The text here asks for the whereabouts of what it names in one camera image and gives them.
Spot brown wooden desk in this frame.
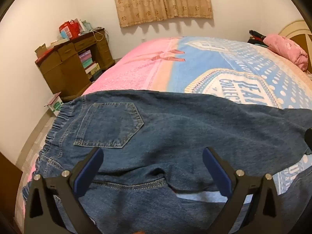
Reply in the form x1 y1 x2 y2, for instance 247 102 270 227
35 28 115 101

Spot pink and blue printed blanket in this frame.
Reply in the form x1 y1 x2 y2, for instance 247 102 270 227
15 36 312 225

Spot small white green carton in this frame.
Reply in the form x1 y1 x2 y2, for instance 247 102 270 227
44 92 64 117

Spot pale teal box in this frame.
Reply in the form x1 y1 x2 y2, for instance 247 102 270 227
82 19 93 33

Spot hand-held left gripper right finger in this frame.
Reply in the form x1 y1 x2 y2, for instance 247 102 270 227
202 147 288 234

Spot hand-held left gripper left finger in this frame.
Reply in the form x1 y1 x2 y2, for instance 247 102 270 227
23 147 105 234

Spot stack of pastel books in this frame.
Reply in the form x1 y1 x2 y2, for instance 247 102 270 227
78 50 100 77

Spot dark brown wooden board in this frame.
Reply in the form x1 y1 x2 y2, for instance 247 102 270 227
0 151 23 221

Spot red gift bag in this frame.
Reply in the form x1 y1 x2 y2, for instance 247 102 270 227
59 19 81 40

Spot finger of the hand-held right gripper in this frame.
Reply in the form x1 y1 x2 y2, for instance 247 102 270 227
305 129 312 155

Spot cream wooden headboard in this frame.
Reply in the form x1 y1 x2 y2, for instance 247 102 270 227
278 21 312 74

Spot blue denim jeans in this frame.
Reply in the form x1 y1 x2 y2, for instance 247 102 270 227
21 90 312 234

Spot pink folded quilt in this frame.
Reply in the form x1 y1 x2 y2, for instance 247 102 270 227
263 35 309 71

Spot brown cardboard box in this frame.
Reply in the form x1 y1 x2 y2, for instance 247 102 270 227
35 43 48 58

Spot dark patterned cloth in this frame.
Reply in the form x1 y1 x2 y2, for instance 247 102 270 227
247 30 267 47

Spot beige patterned curtain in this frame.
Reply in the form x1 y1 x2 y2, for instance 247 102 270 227
112 0 214 28

